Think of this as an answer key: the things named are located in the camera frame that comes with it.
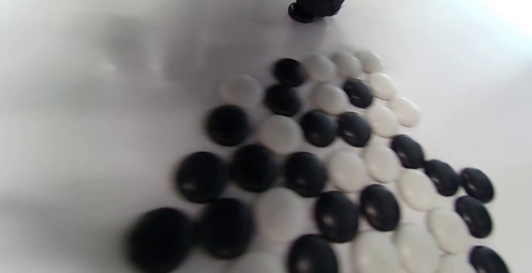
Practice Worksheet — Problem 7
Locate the single black go stone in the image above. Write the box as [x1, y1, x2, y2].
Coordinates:
[288, 3, 316, 23]

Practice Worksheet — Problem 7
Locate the pile of mixed go stones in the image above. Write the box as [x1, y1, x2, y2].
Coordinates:
[125, 51, 510, 273]

